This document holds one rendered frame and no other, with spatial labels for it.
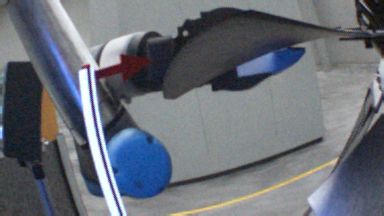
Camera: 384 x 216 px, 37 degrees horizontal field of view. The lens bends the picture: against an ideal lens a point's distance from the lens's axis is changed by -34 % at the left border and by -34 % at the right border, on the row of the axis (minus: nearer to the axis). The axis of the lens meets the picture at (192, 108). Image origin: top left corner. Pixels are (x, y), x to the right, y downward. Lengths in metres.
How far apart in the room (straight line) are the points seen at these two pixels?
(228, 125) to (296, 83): 0.85
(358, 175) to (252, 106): 6.43
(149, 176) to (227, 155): 6.30
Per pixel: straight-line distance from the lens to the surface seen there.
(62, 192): 2.74
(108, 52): 0.89
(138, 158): 0.79
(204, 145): 7.00
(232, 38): 0.65
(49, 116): 8.73
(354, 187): 0.74
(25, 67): 1.19
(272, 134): 7.26
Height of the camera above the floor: 1.19
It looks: 5 degrees down
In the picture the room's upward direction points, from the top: 10 degrees counter-clockwise
